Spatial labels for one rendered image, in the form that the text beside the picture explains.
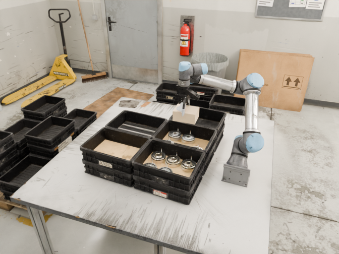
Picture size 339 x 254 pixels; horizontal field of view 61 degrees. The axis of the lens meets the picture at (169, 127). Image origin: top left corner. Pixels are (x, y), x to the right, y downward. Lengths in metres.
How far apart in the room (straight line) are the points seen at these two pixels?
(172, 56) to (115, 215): 3.66
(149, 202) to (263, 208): 0.71
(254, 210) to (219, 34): 3.37
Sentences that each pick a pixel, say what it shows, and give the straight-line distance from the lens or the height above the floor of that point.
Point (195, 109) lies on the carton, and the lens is 2.02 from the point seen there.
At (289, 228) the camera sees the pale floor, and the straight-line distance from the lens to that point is 2.87.
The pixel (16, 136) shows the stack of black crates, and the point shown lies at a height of 0.38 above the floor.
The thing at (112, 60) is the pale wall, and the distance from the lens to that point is 5.56.
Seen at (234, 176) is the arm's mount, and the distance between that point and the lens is 2.02.
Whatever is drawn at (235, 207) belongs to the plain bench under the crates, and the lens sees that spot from 1.91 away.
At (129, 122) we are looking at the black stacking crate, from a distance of 2.45.
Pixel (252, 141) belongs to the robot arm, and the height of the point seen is 1.03.
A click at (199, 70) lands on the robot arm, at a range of 1.91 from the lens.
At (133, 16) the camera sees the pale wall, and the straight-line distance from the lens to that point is 5.15.
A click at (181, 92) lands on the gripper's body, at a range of 1.96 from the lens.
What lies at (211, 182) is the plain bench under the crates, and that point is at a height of 0.70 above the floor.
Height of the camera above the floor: 2.05
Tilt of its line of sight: 31 degrees down
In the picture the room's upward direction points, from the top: straight up
